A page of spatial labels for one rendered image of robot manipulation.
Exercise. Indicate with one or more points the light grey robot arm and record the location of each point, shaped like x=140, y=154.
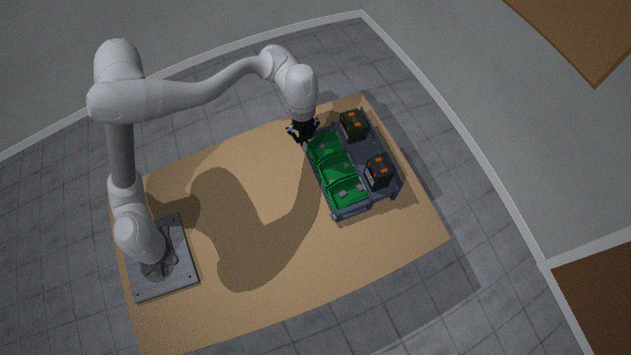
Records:
x=123, y=95

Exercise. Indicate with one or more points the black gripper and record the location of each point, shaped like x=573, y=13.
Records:
x=308, y=126

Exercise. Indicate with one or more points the dark blue metal shelf rack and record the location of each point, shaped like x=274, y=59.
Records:
x=360, y=152

